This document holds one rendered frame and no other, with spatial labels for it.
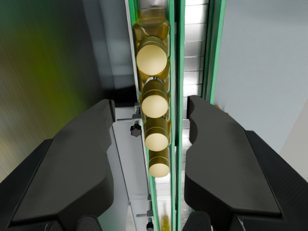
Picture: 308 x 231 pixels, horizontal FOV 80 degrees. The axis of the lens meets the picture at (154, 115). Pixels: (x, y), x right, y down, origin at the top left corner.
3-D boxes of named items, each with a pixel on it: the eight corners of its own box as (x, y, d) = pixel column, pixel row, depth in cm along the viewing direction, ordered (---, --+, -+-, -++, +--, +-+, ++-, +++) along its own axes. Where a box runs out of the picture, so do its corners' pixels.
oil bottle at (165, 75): (142, 41, 45) (134, 68, 27) (165, 39, 45) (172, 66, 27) (144, 63, 48) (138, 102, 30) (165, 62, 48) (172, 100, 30)
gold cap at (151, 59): (136, 36, 23) (133, 44, 19) (165, 35, 23) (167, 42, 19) (139, 65, 25) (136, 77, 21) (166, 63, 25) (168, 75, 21)
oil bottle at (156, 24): (140, 13, 42) (129, 25, 24) (164, 12, 42) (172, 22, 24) (142, 40, 45) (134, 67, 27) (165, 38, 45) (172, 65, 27)
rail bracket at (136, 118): (120, 100, 55) (111, 127, 43) (143, 99, 54) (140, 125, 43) (122, 112, 57) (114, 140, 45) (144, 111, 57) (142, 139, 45)
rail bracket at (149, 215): (137, 194, 79) (134, 227, 67) (153, 194, 78) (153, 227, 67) (138, 200, 81) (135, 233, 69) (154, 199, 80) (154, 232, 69)
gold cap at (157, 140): (144, 116, 29) (142, 133, 25) (167, 114, 29) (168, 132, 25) (146, 134, 31) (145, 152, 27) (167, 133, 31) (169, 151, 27)
